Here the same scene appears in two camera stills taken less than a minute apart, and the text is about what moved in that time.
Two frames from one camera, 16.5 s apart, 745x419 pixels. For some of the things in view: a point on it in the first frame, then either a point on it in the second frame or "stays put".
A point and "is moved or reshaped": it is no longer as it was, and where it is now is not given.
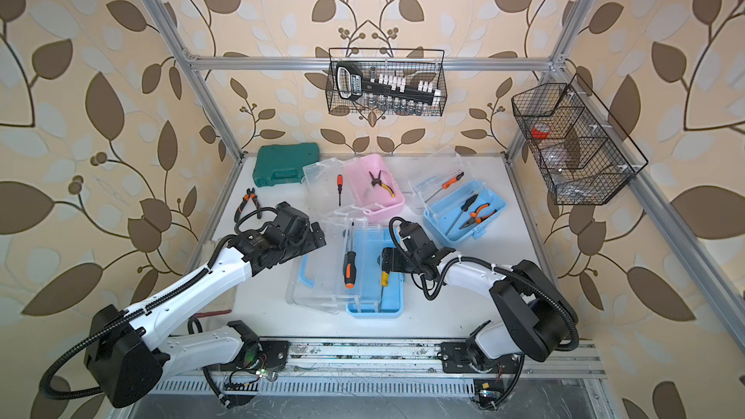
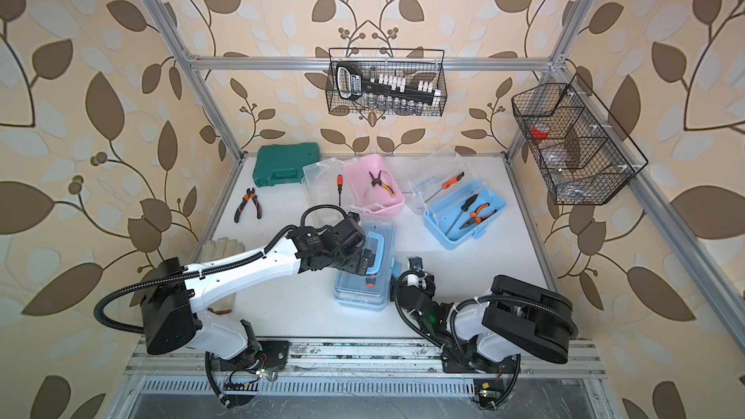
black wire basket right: x=575 y=142 stays put
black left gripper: x=311 y=243 → x=355 y=266
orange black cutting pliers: x=249 y=193 stays put
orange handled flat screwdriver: x=446 y=184 stays put
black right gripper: x=395 y=265 → x=397 y=288
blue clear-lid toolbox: x=344 y=274 is moved or reshaped
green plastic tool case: x=283 y=163 stays put
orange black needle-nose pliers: x=473 y=216 stays put
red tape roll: x=540 y=131 stays put
